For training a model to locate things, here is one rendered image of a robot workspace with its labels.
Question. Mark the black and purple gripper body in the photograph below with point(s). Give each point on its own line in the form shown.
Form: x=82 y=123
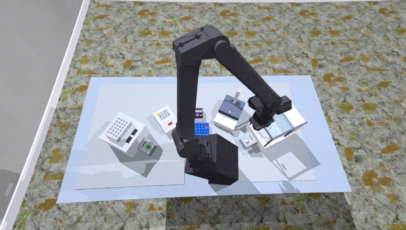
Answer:
x=261 y=123

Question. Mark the white block with grey holes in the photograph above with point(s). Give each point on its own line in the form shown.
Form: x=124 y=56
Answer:
x=167 y=120

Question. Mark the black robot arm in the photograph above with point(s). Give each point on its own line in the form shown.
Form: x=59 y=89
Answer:
x=207 y=42

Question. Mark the white block with round holes on base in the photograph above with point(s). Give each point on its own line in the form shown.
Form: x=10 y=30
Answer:
x=128 y=135

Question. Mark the blue tube rack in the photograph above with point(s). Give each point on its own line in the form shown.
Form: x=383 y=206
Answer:
x=200 y=129

